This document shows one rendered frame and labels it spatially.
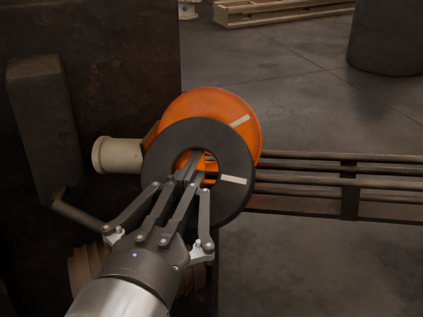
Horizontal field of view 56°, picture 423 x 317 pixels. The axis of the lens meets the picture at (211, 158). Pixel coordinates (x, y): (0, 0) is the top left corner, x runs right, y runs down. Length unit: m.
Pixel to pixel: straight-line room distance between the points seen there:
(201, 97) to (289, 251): 0.92
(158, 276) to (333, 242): 1.15
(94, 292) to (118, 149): 0.29
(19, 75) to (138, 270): 0.35
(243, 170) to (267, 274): 0.85
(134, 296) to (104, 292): 0.02
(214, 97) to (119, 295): 0.32
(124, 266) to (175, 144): 0.22
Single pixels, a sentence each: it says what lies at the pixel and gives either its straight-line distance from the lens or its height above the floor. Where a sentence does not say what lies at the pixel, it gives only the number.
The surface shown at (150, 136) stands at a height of 0.72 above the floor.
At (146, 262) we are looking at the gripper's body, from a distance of 0.38.
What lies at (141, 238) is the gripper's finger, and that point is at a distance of 0.42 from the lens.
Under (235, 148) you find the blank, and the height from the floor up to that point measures 0.73.
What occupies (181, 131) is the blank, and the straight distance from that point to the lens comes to 0.54.
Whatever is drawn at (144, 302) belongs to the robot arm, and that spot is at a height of 0.72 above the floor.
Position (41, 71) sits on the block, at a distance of 0.62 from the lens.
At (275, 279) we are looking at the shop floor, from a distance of 1.32.
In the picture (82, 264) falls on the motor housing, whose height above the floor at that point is 0.53.
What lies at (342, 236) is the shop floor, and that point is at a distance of 1.51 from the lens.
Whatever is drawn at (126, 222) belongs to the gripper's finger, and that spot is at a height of 0.70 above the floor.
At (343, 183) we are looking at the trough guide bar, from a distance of 0.53.
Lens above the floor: 1.00
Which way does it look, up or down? 33 degrees down
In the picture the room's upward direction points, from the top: straight up
